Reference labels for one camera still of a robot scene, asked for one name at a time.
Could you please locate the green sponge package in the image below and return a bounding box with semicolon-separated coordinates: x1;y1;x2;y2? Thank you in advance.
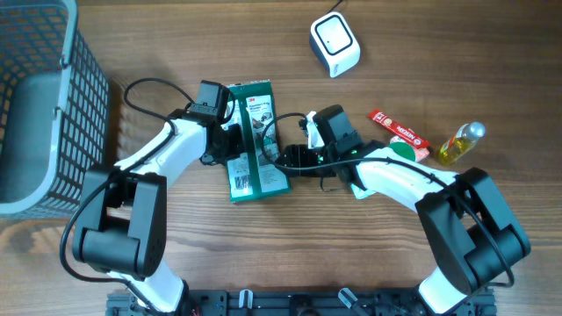
222;80;291;203

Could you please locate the teal snack packet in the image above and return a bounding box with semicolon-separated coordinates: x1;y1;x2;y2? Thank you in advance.
350;183;375;200

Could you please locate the green lidded cup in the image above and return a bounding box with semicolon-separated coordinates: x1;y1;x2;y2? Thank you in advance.
388;141;416;162

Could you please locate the red coffee stick sachet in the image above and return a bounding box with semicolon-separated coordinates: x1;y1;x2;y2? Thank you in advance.
368;110;430;148

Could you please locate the red tissue pack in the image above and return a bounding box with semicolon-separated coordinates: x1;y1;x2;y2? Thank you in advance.
389;136;429;162

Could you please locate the yellow dish soap bottle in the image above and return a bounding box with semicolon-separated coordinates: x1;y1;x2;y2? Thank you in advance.
437;121;486;166

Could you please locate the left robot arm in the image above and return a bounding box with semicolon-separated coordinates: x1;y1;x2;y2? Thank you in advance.
60;81;244;315

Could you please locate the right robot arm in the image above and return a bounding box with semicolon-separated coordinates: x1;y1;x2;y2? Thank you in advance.
269;104;531;315

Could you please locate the white barcode scanner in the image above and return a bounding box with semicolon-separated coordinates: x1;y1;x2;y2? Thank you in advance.
309;11;361;78

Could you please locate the grey plastic mesh basket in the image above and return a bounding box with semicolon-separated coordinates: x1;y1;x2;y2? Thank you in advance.
1;0;111;219

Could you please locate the left camera cable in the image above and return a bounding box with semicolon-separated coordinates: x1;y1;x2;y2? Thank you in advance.
59;77;197;315

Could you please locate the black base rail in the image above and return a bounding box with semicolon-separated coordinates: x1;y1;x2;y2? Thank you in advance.
105;288;498;316

